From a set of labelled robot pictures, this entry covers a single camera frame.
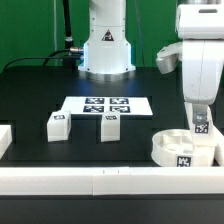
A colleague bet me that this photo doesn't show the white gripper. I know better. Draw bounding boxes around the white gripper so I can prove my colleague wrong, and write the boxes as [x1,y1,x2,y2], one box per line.
[156,3,224,125]

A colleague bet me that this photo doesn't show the round white stool seat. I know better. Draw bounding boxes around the round white stool seat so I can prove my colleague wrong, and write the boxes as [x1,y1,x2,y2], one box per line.
[150,129,217,168]

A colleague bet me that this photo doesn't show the white right barrier wall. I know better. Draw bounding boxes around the white right barrier wall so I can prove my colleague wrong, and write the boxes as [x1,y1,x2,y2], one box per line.
[214,128,224,166]

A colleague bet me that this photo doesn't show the white barrier wall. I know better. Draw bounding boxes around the white barrier wall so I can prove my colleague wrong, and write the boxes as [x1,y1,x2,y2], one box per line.
[214,128,224,166]
[0,167,224,196]
[0,125,12,159]

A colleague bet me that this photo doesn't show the white front barrier wall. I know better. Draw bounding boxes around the white front barrier wall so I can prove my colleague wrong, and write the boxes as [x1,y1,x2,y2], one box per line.
[0,167,224,196]

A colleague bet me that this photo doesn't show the white marker base plate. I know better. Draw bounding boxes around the white marker base plate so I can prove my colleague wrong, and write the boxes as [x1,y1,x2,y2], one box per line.
[62,96,153,116]

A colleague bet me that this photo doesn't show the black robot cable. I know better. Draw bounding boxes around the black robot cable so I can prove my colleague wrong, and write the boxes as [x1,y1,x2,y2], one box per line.
[1,49,84,73]

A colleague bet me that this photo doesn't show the black vertical cable post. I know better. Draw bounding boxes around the black vertical cable post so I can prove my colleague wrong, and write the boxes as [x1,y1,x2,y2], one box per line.
[62,0,74,68]

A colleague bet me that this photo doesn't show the white left barrier wall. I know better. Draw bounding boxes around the white left barrier wall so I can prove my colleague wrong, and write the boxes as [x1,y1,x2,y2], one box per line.
[0,125,12,159]

